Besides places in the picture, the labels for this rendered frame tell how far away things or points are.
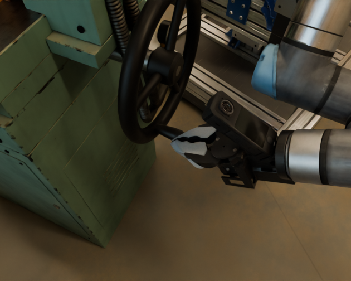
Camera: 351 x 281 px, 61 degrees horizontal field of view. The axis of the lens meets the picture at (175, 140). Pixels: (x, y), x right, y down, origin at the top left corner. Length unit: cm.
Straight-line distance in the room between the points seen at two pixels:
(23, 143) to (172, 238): 79
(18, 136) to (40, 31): 18
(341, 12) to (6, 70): 46
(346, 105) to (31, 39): 47
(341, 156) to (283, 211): 94
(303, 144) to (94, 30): 34
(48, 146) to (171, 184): 76
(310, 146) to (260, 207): 91
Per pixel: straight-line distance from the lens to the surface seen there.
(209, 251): 122
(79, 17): 49
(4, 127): 55
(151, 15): 43
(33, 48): 54
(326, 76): 47
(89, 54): 50
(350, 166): 41
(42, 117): 59
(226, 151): 46
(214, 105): 41
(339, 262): 135
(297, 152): 42
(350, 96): 47
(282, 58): 47
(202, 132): 51
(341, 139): 42
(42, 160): 65
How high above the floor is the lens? 119
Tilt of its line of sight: 57 degrees down
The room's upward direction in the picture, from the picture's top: straight up
